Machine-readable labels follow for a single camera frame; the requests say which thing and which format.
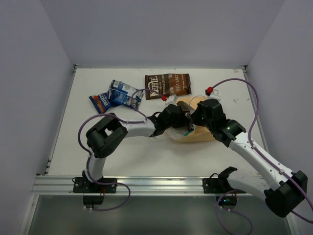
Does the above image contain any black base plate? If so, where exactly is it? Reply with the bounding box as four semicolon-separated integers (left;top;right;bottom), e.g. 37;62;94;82
202;173;234;194
72;177;117;194

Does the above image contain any black controller box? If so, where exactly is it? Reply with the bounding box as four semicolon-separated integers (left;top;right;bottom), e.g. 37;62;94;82
83;193;104;207
216;195;237;209

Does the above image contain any left black controller box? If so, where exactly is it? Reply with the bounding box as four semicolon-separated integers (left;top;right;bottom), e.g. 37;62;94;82
83;193;104;207

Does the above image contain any blue white snack packet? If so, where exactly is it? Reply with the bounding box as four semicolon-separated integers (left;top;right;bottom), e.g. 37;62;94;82
109;80;143;109

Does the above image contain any blue chip snack bag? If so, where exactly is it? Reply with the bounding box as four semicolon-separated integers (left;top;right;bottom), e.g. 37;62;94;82
89;92;119;114

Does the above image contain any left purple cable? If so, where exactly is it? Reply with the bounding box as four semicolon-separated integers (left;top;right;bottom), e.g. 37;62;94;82
77;88;168;212

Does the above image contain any teal Fox's mint bag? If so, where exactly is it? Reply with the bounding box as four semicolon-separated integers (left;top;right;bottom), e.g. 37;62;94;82
184;130;194;136

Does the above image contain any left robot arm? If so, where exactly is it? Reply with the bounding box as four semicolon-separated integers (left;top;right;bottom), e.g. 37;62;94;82
84;104;192;192

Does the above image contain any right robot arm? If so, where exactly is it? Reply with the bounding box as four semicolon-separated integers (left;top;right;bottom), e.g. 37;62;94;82
191;99;308;217

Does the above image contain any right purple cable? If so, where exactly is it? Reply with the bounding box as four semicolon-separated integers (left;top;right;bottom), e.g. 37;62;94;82
216;78;313;235

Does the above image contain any purple cable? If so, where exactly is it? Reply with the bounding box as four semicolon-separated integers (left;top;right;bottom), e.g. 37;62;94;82
216;78;313;235
77;88;168;212

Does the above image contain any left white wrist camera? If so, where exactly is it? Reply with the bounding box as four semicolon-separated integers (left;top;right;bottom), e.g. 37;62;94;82
161;94;178;107

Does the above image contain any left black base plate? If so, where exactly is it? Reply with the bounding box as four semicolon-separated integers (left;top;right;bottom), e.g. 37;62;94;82
72;177;117;194

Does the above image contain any right black controller box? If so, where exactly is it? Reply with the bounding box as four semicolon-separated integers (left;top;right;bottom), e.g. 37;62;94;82
216;195;237;209

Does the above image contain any brown paper bag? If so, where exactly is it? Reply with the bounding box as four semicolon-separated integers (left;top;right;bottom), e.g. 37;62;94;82
165;95;215;143

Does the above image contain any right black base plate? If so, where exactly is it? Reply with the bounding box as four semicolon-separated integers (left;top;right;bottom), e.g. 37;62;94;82
202;173;234;194

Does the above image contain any dark brown snack packet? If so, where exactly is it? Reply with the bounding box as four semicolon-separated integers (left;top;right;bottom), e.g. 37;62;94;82
145;73;192;100

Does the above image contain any aluminium mounting rail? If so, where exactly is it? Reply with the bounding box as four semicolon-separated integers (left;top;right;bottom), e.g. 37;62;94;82
31;174;289;196

